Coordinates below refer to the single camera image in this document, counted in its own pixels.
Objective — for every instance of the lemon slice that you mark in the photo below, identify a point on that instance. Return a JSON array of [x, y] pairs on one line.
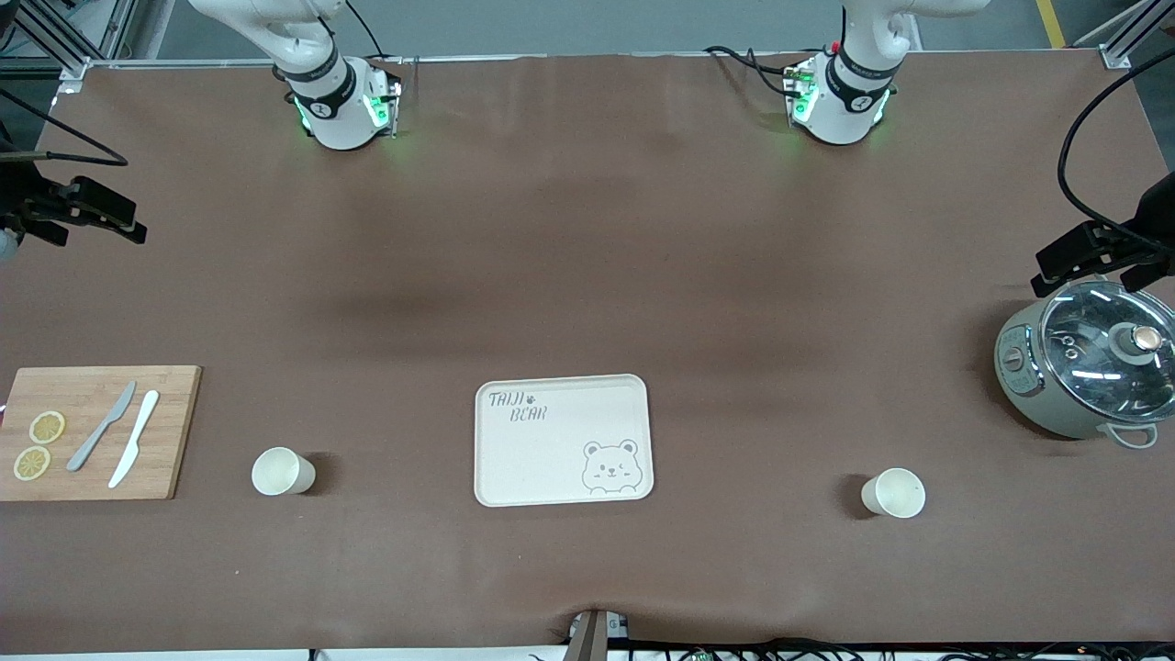
[[32, 463], [47, 427]]

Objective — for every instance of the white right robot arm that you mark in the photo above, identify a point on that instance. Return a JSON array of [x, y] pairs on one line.
[[335, 119]]

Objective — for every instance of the grey plastic knife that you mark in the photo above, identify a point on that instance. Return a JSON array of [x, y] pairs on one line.
[[96, 433]]

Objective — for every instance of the camera stand bar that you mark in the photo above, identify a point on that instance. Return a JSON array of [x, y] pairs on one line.
[[589, 638]]

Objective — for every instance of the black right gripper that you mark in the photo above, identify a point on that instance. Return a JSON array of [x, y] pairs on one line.
[[20, 195]]

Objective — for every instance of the glass pot lid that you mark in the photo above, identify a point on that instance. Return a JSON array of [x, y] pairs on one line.
[[1092, 344]]

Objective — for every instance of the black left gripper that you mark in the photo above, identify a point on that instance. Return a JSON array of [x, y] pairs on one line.
[[1158, 213]]

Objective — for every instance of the green electric cooking pot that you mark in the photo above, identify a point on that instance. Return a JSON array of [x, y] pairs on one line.
[[1037, 395]]

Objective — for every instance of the bamboo cutting board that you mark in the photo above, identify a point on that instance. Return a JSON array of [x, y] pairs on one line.
[[174, 431]]

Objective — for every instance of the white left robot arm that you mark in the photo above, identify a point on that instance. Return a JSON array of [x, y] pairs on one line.
[[840, 115]]

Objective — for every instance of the cream bear print tray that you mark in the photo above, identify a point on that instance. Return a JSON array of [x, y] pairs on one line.
[[551, 450]]

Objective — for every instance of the white plastic knife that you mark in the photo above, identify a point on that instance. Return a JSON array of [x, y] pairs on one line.
[[136, 439]]

